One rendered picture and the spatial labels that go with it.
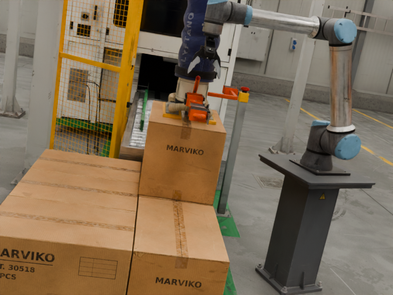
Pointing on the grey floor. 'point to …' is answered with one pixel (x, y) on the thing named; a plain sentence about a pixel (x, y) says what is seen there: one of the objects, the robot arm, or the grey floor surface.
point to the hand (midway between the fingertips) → (203, 76)
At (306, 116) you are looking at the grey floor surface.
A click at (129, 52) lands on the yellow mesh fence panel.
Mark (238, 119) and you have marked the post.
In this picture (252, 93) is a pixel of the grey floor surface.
